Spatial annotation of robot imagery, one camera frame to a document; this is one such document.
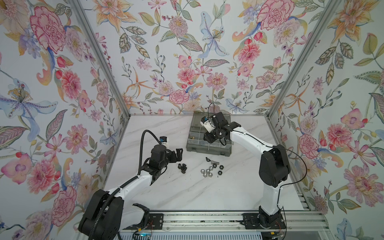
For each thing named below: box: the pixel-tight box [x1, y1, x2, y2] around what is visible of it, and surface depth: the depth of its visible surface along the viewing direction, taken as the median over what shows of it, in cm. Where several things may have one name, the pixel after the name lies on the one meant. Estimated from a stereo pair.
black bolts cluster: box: [177, 163, 187, 174], surface depth 94 cm
